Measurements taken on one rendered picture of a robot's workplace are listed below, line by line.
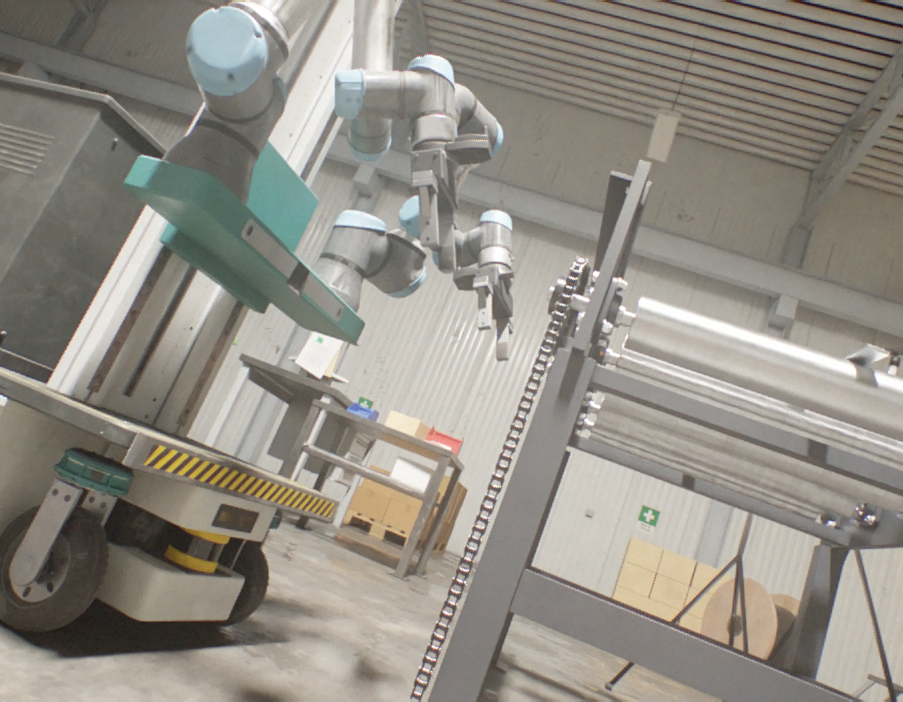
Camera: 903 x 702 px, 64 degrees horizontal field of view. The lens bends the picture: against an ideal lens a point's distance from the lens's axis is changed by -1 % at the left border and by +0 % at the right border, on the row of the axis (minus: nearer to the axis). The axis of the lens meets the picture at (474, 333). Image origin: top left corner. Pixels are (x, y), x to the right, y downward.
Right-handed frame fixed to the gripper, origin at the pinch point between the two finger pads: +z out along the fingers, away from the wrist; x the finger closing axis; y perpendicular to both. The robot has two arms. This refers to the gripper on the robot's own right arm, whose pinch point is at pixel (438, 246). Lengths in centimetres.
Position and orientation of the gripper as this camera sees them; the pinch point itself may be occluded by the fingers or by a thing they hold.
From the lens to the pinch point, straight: 114.2
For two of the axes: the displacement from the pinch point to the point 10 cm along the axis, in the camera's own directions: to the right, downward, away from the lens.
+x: -1.6, -1.9, -9.7
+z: 0.5, 9.8, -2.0
